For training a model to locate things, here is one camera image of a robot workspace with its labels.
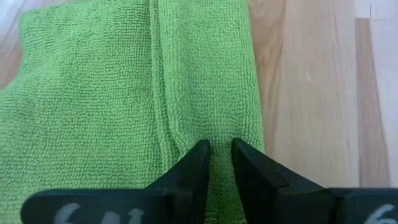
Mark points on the green microfiber towel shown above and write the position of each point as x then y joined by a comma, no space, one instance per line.
109,93

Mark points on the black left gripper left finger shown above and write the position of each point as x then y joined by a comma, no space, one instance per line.
186,186

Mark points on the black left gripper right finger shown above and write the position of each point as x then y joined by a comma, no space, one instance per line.
264,193

